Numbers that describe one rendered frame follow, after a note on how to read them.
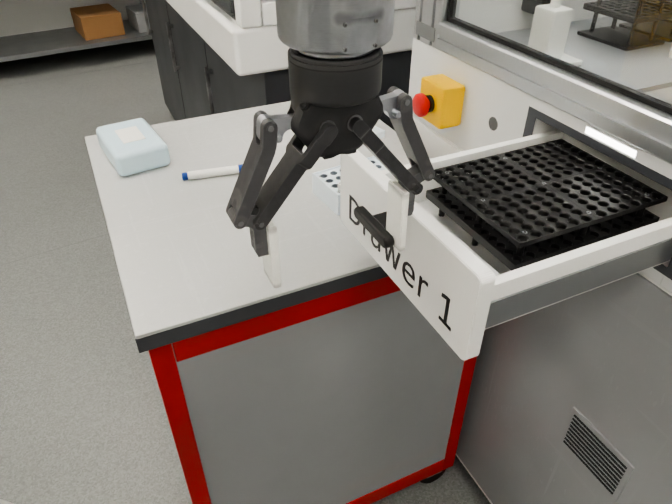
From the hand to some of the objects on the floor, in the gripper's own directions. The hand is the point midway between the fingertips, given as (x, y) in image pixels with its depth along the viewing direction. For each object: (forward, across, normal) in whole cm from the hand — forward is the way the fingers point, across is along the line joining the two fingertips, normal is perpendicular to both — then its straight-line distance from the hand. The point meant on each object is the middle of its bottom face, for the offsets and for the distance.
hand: (336, 251), depth 56 cm
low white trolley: (+91, +8, +44) cm, 101 cm away
